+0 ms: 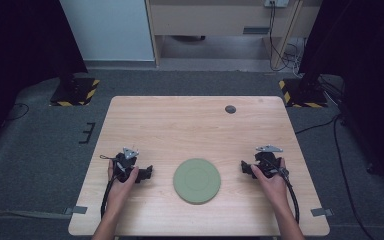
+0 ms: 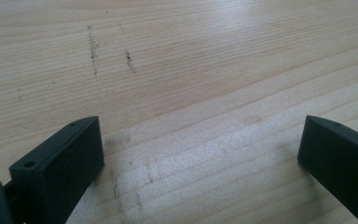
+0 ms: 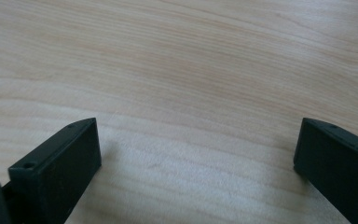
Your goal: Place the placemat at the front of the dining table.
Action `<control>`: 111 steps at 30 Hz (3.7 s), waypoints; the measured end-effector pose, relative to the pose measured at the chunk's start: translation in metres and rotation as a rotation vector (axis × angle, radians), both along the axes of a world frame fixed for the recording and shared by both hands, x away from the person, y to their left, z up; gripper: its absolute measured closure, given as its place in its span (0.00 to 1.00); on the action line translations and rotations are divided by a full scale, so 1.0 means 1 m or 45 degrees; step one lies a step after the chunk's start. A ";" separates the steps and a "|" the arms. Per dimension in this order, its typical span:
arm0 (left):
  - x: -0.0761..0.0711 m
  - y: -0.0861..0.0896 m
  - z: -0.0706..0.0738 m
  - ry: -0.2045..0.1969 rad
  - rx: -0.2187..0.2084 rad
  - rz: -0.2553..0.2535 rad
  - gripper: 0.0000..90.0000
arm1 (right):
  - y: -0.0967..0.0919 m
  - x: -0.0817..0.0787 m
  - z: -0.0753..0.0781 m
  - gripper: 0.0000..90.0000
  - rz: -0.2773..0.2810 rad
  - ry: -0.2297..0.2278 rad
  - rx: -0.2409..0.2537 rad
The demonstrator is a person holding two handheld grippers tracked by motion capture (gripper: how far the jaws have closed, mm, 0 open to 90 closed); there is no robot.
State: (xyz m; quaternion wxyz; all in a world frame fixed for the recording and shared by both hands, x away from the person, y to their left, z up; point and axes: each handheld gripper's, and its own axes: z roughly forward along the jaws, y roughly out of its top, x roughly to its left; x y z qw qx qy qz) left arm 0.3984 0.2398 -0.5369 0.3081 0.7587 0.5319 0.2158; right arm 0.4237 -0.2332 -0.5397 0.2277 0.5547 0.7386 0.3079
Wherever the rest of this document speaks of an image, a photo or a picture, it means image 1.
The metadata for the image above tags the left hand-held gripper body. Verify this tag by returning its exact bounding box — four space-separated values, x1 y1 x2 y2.
112 146 141 184

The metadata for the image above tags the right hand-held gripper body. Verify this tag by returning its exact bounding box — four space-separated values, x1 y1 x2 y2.
253 144 290 179

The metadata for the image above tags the green round plate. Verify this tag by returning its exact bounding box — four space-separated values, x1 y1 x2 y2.
172 157 222 205

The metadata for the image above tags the person's left hand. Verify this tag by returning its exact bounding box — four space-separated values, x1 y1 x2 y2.
107 159 141 203

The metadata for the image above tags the person's right hand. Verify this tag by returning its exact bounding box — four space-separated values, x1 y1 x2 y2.
250 157 290 208

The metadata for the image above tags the grey tape strip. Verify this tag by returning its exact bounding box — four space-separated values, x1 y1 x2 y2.
310 207 334 218
63 205 89 216

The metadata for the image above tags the black striped stand base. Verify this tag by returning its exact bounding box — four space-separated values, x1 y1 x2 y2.
278 78 329 109
49 77 101 108

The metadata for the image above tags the white panel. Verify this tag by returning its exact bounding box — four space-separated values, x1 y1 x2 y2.
59 0 156 63

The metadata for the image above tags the black curtain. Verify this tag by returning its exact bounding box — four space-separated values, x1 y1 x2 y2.
297 0 384 199
0 0 89 153

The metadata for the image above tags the grey power strip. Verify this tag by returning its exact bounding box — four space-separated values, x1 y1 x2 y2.
263 0 290 9

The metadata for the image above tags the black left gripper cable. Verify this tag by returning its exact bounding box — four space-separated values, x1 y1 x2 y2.
99 154 118 220

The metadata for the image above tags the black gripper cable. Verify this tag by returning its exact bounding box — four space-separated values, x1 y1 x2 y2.
279 168 301 224
99 154 118 220

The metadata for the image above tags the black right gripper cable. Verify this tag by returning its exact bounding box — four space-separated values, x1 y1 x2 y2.
279 168 301 224

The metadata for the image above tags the black floor cable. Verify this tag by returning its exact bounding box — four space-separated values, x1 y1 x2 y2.
3 102 31 123
294 113 378 240

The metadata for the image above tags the black power cable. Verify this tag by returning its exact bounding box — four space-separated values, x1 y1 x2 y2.
268 2 302 73

